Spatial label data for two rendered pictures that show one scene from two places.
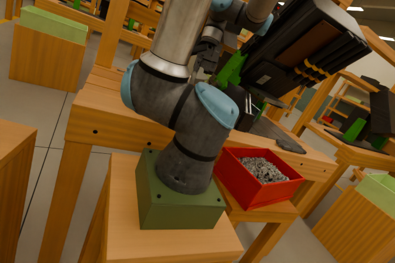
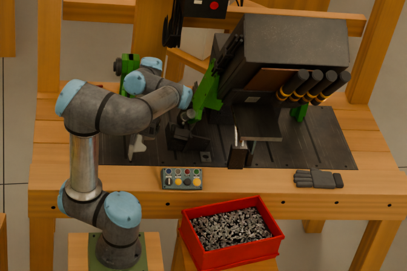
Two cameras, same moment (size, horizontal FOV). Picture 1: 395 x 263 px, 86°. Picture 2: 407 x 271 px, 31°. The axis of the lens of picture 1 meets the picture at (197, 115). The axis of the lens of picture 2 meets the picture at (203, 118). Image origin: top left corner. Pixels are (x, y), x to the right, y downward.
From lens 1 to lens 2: 192 cm
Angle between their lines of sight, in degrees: 22
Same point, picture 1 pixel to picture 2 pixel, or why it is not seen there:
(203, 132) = (113, 232)
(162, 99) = (83, 213)
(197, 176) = (120, 257)
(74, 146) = (38, 221)
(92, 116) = (47, 196)
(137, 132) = not seen: hidden behind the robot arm
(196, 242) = not seen: outside the picture
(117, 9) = (48, 26)
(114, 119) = not seen: hidden behind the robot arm
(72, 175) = (43, 245)
